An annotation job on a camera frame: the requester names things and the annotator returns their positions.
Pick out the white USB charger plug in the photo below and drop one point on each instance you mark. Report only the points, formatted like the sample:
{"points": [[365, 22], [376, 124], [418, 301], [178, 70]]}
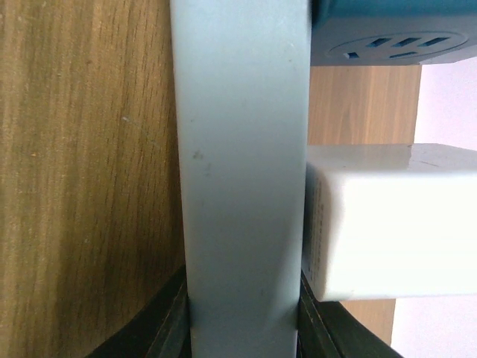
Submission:
{"points": [[390, 221]]}

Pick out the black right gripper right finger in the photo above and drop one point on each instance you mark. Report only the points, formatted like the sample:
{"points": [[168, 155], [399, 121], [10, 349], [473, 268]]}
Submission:
{"points": [[327, 329]]}

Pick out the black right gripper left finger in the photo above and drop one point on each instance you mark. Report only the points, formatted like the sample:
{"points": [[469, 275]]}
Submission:
{"points": [[160, 329]]}

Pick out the light blue power strip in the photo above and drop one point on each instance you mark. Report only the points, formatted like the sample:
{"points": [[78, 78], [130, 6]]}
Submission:
{"points": [[241, 73]]}

